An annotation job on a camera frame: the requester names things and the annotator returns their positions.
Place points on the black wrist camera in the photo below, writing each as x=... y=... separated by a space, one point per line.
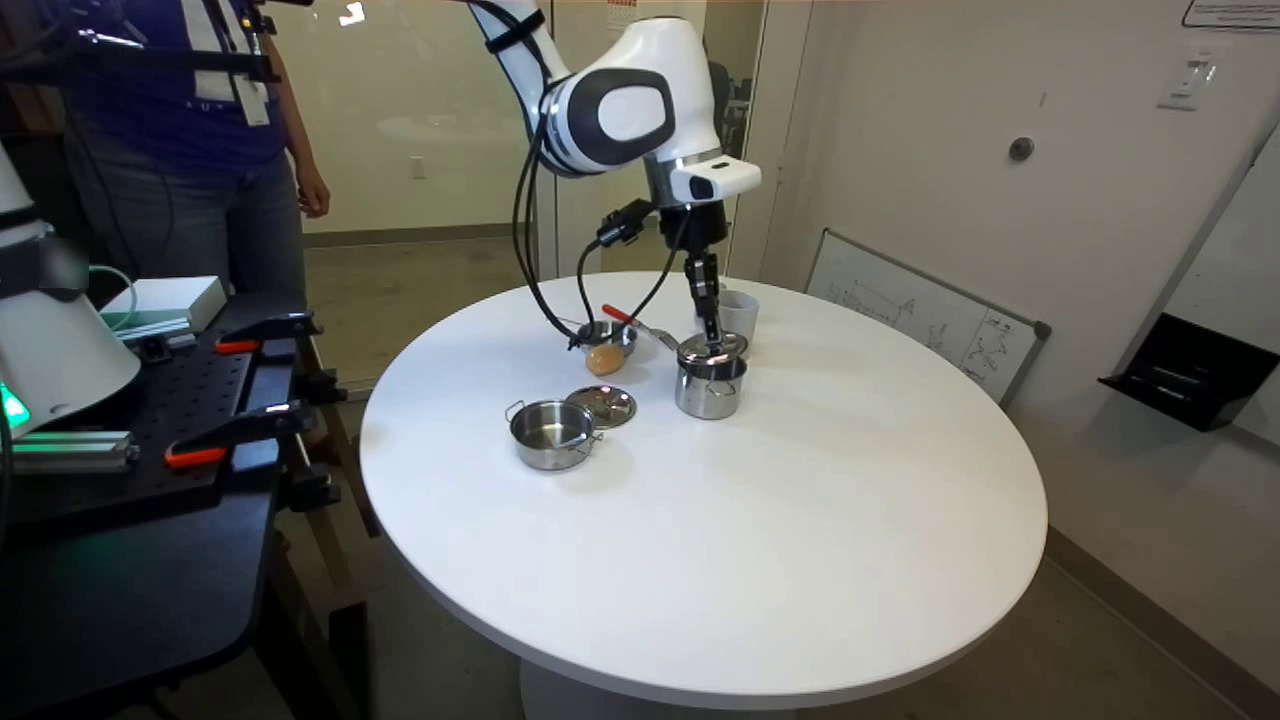
x=625 y=220

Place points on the black cart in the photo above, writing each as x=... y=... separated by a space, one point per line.
x=134 y=585

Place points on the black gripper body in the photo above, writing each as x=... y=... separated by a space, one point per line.
x=705 y=236

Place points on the framed wall sign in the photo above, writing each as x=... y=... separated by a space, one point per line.
x=1234 y=14

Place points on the green and white box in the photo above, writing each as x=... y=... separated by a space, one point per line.
x=164 y=307

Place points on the round grey wall knob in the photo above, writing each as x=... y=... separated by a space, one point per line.
x=1020 y=151

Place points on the whiteboard with aluminium frame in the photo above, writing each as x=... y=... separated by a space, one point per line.
x=923 y=313

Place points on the white door with window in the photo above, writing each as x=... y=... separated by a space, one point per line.
x=594 y=35

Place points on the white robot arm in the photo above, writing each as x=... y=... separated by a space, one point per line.
x=615 y=115

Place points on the silver lid with knob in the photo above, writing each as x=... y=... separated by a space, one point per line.
x=708 y=353
x=605 y=406

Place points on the yellow egg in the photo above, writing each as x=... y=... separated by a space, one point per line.
x=610 y=358

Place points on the black wall tray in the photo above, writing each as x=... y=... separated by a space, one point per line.
x=1187 y=369

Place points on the person in purple shirt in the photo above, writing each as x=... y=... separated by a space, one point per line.
x=172 y=135

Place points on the person bare hand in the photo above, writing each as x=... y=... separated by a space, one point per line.
x=312 y=194

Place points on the white wall switch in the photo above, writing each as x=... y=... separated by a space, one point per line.
x=1187 y=82

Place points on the tall silver pot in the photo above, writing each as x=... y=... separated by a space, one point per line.
x=708 y=394

